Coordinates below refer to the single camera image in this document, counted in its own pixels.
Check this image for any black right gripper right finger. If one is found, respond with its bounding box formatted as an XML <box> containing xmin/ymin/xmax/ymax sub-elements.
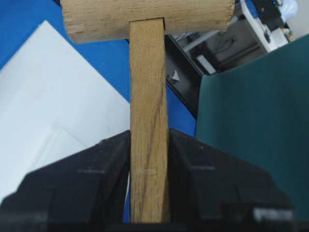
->
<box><xmin>168</xmin><ymin>129</ymin><xmax>295</xmax><ymax>232</ymax></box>

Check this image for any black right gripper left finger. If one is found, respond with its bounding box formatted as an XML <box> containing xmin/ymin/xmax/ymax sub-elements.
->
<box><xmin>0</xmin><ymin>131</ymin><xmax>130</xmax><ymax>232</ymax></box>

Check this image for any wooden mallet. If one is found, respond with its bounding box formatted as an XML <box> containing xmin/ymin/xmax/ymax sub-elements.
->
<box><xmin>60</xmin><ymin>0</ymin><xmax>235</xmax><ymax>223</ymax></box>

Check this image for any large white foam board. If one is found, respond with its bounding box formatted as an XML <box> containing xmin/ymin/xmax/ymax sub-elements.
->
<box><xmin>0</xmin><ymin>21</ymin><xmax>130</xmax><ymax>198</ymax></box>

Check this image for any blue table mat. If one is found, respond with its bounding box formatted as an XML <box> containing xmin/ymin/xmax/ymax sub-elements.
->
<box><xmin>0</xmin><ymin>0</ymin><xmax>197</xmax><ymax>223</ymax></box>

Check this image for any black aluminium frame rail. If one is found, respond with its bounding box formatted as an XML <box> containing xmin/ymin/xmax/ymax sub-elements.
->
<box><xmin>165</xmin><ymin>35</ymin><xmax>203</xmax><ymax>118</ymax></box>

